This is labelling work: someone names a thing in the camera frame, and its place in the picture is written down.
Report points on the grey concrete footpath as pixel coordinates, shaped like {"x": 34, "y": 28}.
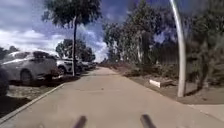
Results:
{"x": 106, "y": 96}

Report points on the row of parked cars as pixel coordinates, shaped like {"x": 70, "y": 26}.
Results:
{"x": 75, "y": 64}

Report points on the distant trees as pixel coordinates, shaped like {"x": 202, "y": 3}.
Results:
{"x": 75, "y": 50}

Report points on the row of trees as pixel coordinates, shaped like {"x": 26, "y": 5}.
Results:
{"x": 146, "y": 36}

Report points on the pale concrete block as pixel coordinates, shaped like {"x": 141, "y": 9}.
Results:
{"x": 156, "y": 83}

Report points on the dark fence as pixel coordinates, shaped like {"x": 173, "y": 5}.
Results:
{"x": 168, "y": 53}

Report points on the tall thin tree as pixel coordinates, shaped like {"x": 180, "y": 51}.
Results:
{"x": 74, "y": 20}

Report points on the robot's own part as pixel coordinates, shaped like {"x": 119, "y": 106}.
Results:
{"x": 146, "y": 121}
{"x": 80, "y": 122}

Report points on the grey metal pole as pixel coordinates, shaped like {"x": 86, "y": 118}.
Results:
{"x": 181, "y": 50}

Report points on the white car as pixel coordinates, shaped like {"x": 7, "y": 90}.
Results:
{"x": 28, "y": 66}

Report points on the concrete kerb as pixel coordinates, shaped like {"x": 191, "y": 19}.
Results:
{"x": 30, "y": 104}

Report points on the bare dirt strip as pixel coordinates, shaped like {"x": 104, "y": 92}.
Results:
{"x": 200, "y": 93}

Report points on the gravel verge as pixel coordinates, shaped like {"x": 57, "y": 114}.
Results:
{"x": 23, "y": 91}

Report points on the dark vehicle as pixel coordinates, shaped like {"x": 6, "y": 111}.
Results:
{"x": 2, "y": 81}

